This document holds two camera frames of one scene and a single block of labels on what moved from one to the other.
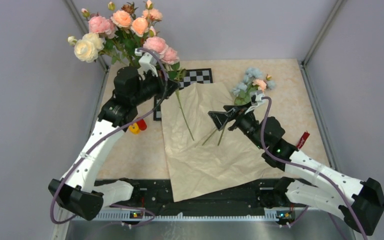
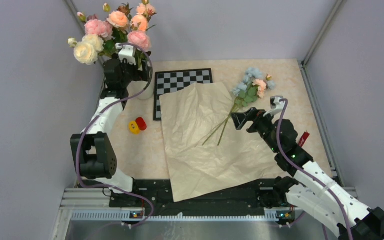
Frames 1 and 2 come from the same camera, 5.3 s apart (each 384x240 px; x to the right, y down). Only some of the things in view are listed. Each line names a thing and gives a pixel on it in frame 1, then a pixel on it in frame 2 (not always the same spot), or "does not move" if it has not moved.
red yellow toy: x=135 y=127 does not move
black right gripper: x=236 y=113 to x=252 y=114
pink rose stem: x=183 y=113 to x=139 y=37
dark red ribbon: x=302 y=140 does not move
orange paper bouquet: x=202 y=159 does not move
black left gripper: x=166 y=87 to x=139 y=75
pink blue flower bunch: x=253 y=82 does not move
